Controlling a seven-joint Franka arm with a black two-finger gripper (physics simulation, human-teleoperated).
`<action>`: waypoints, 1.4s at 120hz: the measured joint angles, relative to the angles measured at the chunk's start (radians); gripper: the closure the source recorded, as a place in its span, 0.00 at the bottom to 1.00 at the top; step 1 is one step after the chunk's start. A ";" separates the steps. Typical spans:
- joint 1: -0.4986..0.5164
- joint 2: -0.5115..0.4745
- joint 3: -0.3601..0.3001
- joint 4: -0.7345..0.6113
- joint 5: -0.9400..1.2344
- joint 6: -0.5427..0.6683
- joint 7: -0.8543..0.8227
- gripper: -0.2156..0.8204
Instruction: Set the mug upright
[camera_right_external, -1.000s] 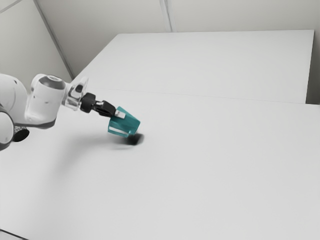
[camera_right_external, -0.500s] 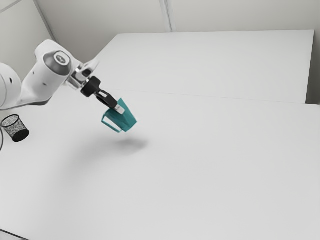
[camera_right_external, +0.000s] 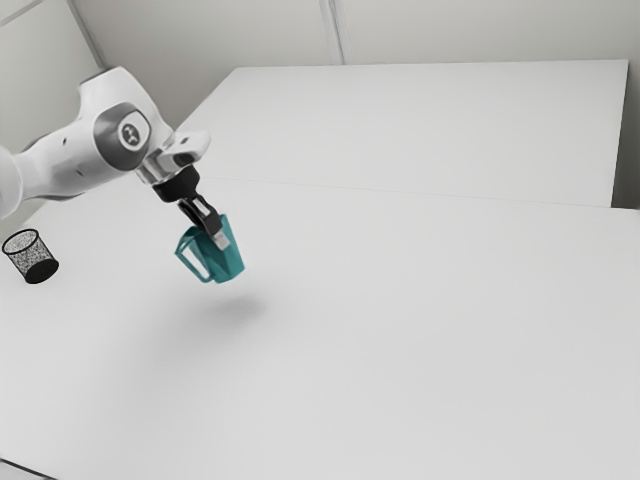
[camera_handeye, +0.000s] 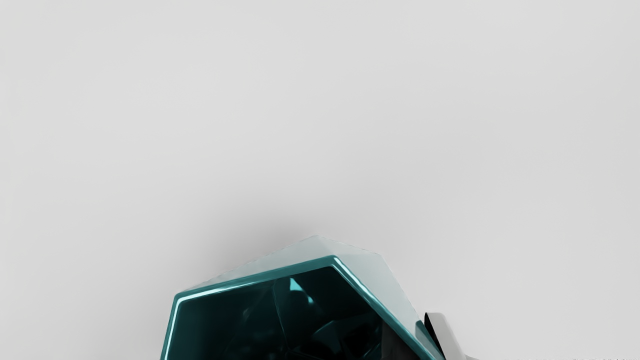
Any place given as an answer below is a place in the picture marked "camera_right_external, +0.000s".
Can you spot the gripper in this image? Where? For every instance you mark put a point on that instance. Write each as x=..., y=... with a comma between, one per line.
x=176, y=186

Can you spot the teal faceted mug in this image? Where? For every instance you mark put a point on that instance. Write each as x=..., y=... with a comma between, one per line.
x=218, y=256

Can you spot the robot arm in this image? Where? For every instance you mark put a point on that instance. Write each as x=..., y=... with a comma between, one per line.
x=60, y=155

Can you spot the black mesh pen holder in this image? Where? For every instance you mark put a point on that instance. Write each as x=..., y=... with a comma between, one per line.
x=30, y=256

